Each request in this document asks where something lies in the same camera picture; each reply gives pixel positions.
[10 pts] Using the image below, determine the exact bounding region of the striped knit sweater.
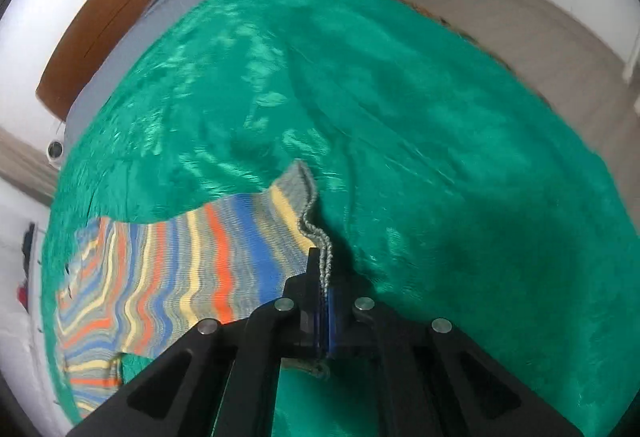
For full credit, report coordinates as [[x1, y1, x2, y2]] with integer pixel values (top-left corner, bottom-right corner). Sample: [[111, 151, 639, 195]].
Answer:
[[54, 160, 333, 418]]

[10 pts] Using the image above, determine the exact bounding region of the wooden headboard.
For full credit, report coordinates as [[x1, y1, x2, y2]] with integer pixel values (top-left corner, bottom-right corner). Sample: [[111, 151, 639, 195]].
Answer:
[[36, 0, 252, 120]]

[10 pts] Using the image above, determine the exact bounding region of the grey bed sheet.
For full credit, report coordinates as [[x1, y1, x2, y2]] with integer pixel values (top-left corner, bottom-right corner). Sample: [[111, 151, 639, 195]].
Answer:
[[63, 0, 273, 152]]

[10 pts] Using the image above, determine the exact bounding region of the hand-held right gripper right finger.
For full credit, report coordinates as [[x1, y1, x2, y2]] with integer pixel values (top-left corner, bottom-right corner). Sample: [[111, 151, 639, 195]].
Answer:
[[326, 270, 583, 437]]

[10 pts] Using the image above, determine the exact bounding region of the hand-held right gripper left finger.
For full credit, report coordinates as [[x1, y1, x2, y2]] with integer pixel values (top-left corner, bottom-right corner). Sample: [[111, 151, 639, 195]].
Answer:
[[65, 247, 323, 437]]

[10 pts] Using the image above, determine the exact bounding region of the green fleece blanket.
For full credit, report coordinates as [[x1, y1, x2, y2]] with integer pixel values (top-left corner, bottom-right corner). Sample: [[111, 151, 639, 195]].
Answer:
[[42, 0, 625, 437]]

